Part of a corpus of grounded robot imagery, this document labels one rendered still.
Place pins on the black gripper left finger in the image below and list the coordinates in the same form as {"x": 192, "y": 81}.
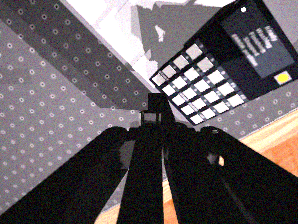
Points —
{"x": 79, "y": 190}

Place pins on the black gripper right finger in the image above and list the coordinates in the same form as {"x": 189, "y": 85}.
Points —
{"x": 256, "y": 190}

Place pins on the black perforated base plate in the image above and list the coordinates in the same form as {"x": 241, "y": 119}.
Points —
{"x": 60, "y": 87}

